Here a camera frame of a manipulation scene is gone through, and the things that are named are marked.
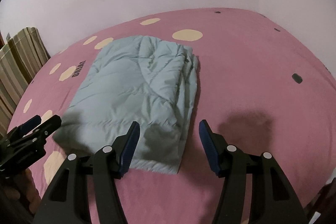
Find light blue puffer jacket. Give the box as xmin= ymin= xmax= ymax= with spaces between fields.
xmin=53 ymin=36 xmax=198 ymax=174

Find person's left hand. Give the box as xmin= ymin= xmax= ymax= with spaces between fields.
xmin=1 ymin=168 xmax=41 ymax=214

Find pink polka dot bed sheet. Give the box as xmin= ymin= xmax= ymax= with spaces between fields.
xmin=10 ymin=9 xmax=335 ymax=223

